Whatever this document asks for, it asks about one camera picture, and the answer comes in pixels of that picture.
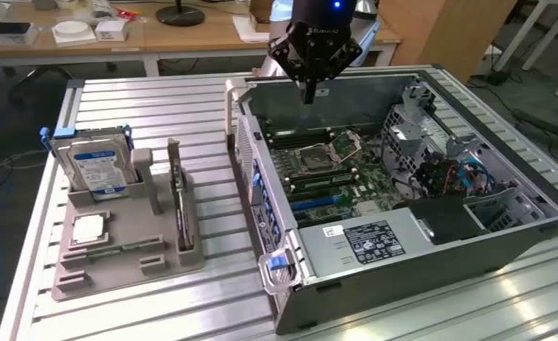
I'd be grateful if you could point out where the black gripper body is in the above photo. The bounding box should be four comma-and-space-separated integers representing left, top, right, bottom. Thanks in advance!
285, 0, 356, 78

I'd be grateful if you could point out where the graphics card with metal bracket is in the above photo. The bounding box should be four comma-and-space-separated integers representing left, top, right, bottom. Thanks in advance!
166, 137, 197, 249

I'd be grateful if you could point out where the blue expansion slot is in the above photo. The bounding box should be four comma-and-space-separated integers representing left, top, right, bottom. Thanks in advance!
289, 193, 347, 211

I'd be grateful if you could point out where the white paper stack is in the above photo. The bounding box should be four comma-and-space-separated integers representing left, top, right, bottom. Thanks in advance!
232, 13, 272, 43

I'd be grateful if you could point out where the brown cardboard box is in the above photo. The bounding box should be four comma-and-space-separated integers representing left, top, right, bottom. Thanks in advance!
250, 0, 276, 25

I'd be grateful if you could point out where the wooden desk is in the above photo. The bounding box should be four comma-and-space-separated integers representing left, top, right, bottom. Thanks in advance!
0, 0, 403, 77

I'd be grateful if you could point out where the metal socket cover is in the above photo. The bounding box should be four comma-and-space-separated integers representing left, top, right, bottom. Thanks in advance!
328, 128, 369, 158

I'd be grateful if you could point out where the wooden cabinet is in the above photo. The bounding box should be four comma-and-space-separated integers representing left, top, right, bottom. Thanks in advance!
376, 0, 519, 77

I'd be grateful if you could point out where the black round stand base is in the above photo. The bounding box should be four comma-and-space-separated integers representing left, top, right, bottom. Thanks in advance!
154, 0, 206, 28

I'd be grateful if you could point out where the tall metal disk bay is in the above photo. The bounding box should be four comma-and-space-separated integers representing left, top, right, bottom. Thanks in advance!
380, 85, 455, 168

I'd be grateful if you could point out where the CPU socket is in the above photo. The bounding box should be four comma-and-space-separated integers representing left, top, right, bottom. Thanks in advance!
294, 144, 340, 171

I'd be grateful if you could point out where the black power adapter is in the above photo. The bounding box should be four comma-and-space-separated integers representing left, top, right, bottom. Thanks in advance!
484, 70, 511, 86

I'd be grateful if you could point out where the green RAM stick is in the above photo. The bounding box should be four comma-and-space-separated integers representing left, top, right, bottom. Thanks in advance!
289, 173, 357, 191
86, 242, 142, 255

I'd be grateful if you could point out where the white labelled box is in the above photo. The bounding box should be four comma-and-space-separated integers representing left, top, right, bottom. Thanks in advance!
93, 19, 130, 43

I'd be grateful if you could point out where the grey patterned pouch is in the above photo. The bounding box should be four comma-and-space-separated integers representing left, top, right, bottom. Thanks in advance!
90, 0, 114, 18

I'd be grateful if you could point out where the white round part square base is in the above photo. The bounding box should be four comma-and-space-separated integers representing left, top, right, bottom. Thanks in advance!
50, 20, 98, 48

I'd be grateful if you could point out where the black chair base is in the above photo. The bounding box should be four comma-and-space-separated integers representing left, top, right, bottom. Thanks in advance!
512, 108, 558, 143
2, 60, 118, 106

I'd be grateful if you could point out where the hard disk with blue caddy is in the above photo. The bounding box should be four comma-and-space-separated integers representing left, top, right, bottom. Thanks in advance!
38, 122, 134, 203

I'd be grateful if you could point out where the low metal disk bay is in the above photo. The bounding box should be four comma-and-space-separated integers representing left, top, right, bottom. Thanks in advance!
461, 183, 547, 234

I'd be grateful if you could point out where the grey power supply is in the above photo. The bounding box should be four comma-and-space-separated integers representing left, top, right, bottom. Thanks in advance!
296, 207, 435, 278

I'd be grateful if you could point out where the white box with black lid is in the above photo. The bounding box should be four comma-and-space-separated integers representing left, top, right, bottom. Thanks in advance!
0, 21, 38, 46

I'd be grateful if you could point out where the silver CPU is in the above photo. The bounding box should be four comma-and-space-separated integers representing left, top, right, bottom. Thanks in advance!
73, 215, 106, 244

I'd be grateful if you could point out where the open black PC case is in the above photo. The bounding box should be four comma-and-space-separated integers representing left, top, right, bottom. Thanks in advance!
224, 69, 558, 335

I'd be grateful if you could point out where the grey printed parts rack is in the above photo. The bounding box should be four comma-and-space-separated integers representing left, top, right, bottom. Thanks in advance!
50, 147, 206, 302

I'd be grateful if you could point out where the white table frame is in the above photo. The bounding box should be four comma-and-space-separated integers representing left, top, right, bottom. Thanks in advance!
492, 0, 558, 97

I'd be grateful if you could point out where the red wire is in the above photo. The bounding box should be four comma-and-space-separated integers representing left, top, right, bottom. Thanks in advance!
443, 159, 455, 195

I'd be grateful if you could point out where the blue data wire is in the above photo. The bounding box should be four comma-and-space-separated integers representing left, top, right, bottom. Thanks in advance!
456, 158, 497, 197

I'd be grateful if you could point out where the pale floor cable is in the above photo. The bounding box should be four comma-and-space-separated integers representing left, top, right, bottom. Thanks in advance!
0, 148, 48, 171

